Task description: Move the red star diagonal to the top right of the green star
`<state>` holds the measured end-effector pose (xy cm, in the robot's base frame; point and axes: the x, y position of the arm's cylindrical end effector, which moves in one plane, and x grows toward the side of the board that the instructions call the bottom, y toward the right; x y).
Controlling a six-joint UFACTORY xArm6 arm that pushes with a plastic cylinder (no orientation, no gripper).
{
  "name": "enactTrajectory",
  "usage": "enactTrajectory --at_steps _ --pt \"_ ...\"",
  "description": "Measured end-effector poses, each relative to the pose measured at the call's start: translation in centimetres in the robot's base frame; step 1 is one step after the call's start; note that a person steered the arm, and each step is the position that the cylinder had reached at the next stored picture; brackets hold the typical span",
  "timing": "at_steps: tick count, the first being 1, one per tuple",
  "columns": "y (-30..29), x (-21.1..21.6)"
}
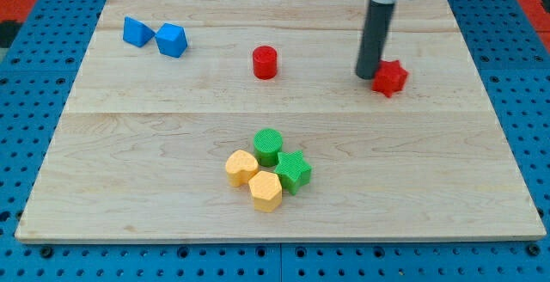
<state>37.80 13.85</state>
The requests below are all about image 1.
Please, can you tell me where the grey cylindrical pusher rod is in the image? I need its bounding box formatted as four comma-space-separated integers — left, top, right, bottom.
355, 1, 395, 80

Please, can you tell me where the red star block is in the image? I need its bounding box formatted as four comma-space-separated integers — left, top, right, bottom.
371, 60, 408, 98

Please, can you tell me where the green star block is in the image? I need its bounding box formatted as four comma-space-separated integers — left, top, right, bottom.
274, 150, 312, 195

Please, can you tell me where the red cylinder block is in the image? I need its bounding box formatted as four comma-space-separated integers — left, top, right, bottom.
252, 46, 278, 80

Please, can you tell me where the green cylinder block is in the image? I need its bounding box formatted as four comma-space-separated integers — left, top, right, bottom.
254, 128, 283, 167

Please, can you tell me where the yellow hexagon block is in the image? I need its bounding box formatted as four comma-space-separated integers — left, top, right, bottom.
248, 171, 283, 212

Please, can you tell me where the yellow heart block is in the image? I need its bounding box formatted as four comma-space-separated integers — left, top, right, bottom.
225, 150, 260, 187

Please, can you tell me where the wooden board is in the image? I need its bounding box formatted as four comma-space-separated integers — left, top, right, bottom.
15, 0, 546, 244

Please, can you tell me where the blue cube block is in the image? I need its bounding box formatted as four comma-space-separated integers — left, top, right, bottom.
155, 23, 187, 58

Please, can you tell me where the blue triangular block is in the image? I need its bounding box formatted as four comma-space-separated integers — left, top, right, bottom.
123, 16, 156, 47

